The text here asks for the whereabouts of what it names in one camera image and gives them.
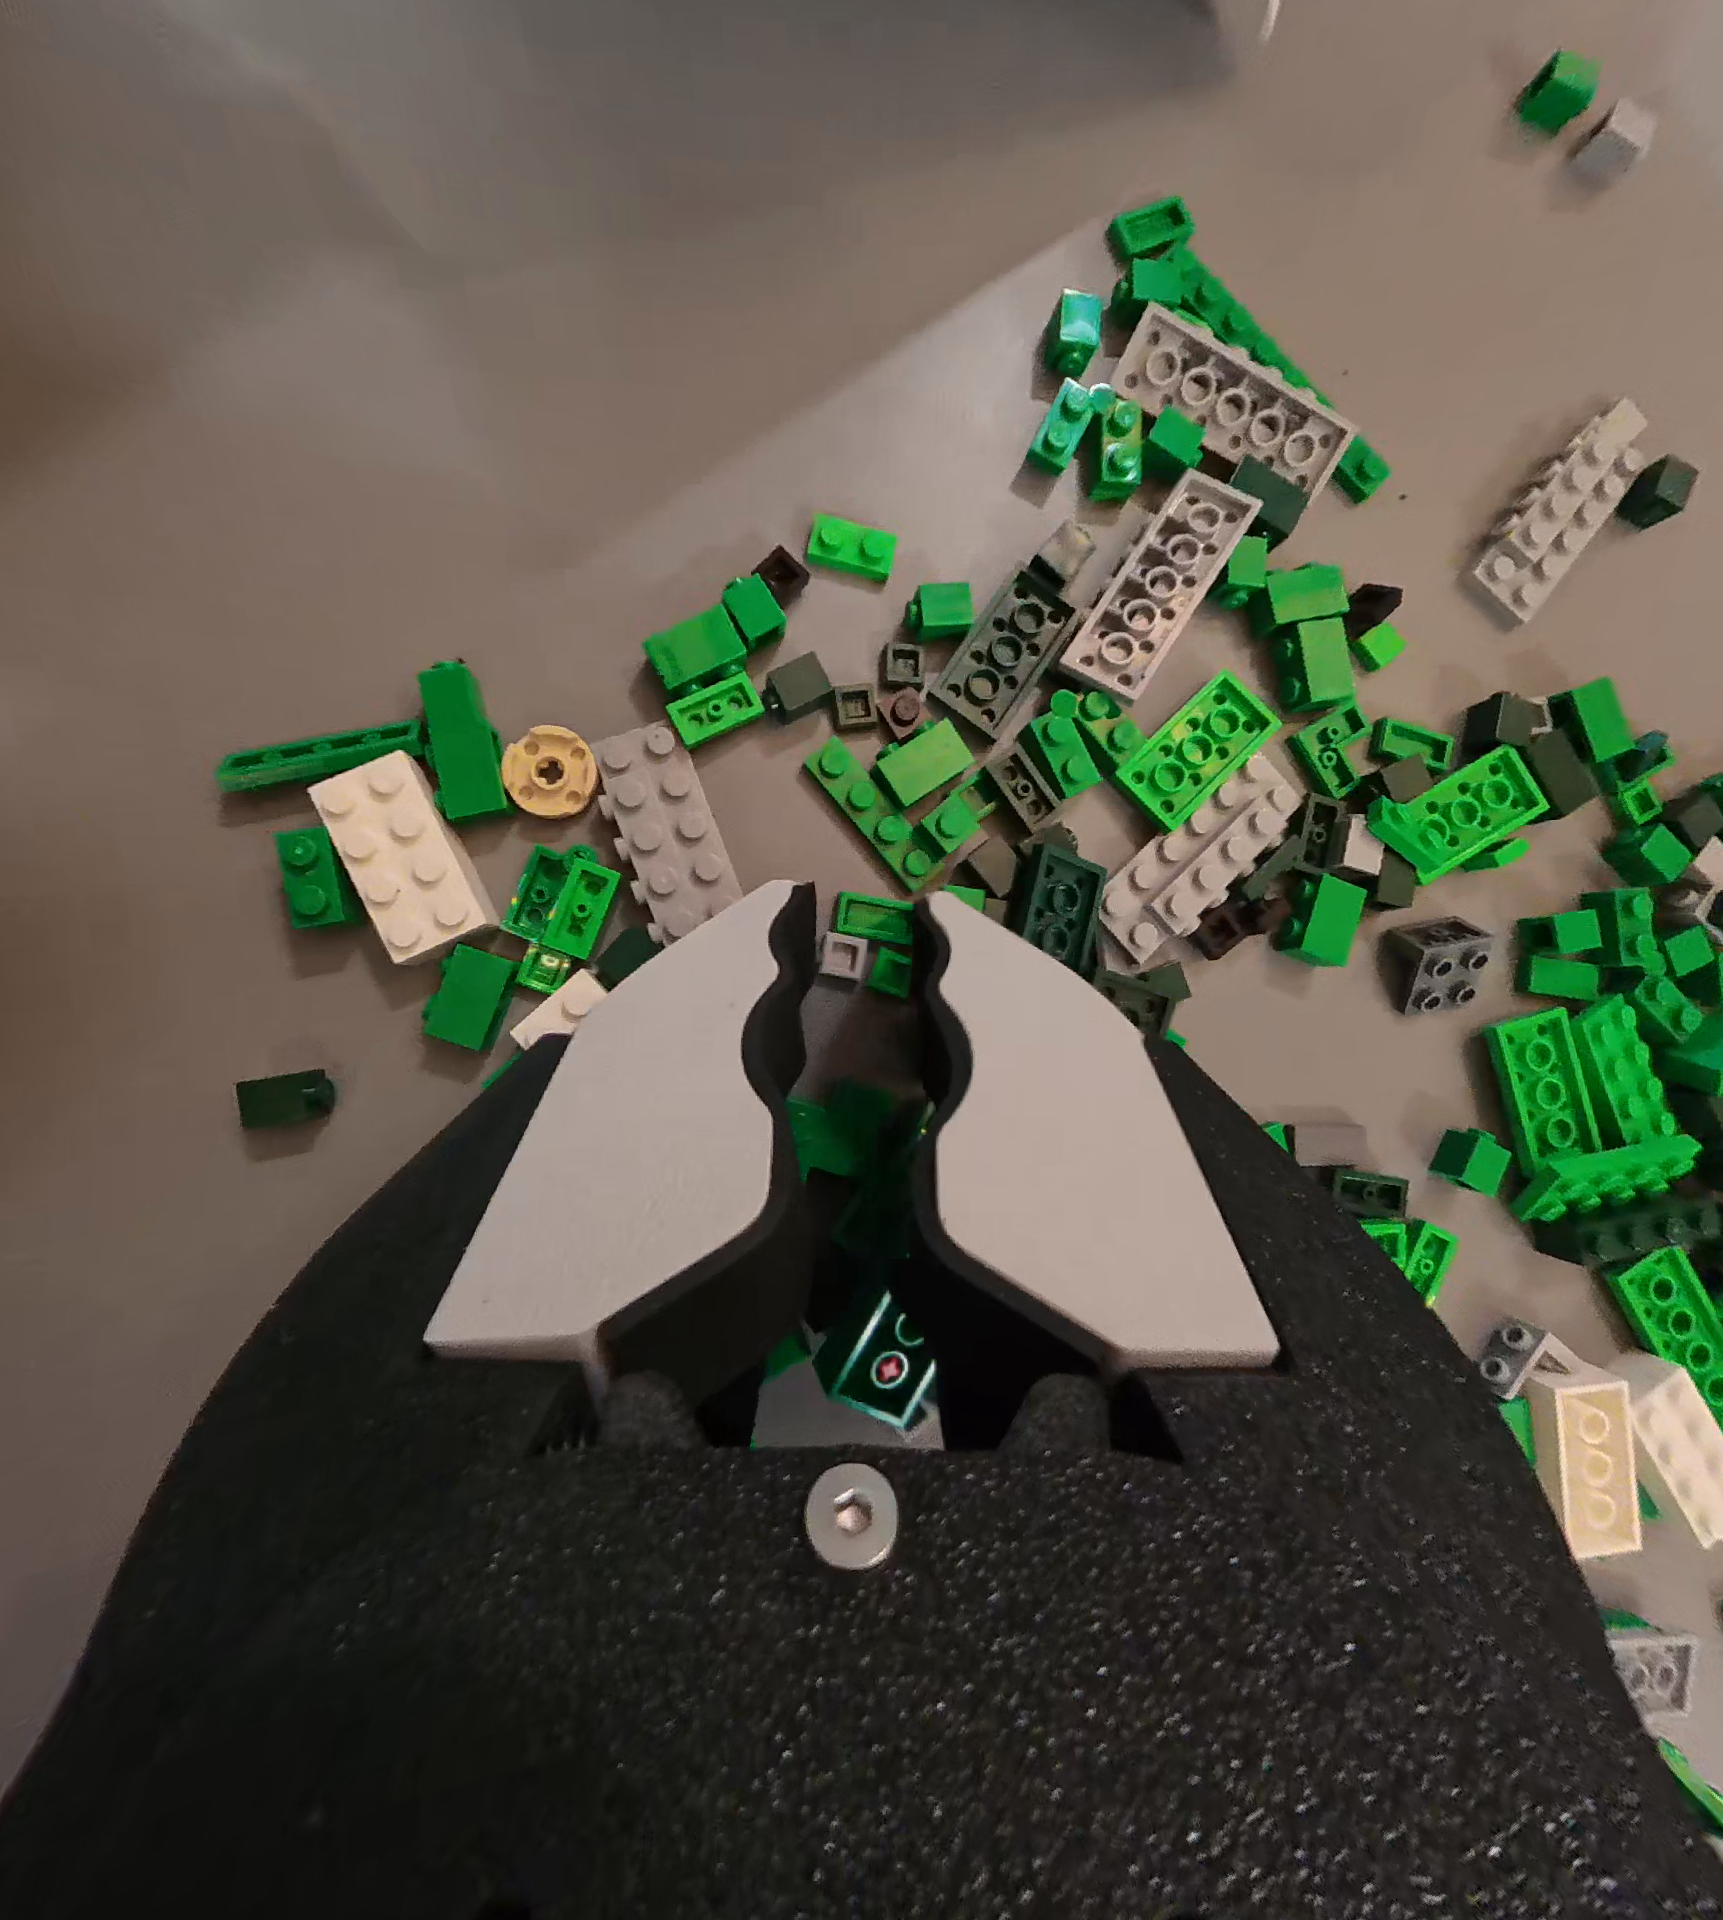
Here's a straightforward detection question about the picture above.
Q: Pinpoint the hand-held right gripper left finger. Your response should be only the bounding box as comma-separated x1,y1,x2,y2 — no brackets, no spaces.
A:
424,883,821,1390

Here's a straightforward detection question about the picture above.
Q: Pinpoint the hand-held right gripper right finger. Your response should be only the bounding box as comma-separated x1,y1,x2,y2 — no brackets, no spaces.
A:
915,895,1281,1373

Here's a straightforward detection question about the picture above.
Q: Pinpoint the pile of green toy bricks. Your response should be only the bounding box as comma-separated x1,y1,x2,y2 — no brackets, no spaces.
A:
216,195,1723,1849

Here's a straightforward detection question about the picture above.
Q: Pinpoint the single dark green toy brick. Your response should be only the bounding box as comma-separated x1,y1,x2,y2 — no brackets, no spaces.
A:
234,1068,340,1133

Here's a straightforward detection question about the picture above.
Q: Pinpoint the long light grey studded plate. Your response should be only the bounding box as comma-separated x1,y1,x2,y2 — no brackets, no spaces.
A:
1101,754,1307,965

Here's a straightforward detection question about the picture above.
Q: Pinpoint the light grey studded toy plate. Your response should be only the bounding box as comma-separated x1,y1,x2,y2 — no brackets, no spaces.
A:
592,723,747,943

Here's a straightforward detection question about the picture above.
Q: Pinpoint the tan round toy plate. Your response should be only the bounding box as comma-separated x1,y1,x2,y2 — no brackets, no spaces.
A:
502,726,600,825

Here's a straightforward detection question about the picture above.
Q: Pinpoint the dark grey sloped toy brick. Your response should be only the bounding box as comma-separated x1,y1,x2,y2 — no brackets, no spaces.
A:
1383,914,1499,1017

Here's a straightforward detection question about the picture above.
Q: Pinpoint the thin green toy beam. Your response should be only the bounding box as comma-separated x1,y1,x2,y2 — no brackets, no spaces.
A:
216,721,426,797

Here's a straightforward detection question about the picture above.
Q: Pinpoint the white upturned toy brick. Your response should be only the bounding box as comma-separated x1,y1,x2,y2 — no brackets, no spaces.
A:
1527,1368,1643,1560

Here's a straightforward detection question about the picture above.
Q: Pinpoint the grey upturned toy brick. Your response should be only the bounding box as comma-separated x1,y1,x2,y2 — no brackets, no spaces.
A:
1059,468,1265,707

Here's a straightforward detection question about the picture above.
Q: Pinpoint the white studded toy brick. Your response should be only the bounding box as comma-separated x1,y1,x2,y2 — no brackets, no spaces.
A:
1611,1350,1723,1548

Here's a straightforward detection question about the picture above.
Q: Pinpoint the long grey upturned toy plate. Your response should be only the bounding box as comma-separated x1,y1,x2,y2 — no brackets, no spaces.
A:
1107,302,1359,498

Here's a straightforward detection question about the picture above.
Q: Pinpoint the narrow light grey toy plate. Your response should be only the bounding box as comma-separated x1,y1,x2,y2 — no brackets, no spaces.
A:
1471,397,1651,631

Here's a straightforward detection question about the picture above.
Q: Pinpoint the small grey toy cube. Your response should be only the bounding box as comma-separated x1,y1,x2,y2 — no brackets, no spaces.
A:
1569,97,1659,186

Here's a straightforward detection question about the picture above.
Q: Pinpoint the small green toy cube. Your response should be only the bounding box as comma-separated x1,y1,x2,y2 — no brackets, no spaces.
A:
1515,49,1601,138

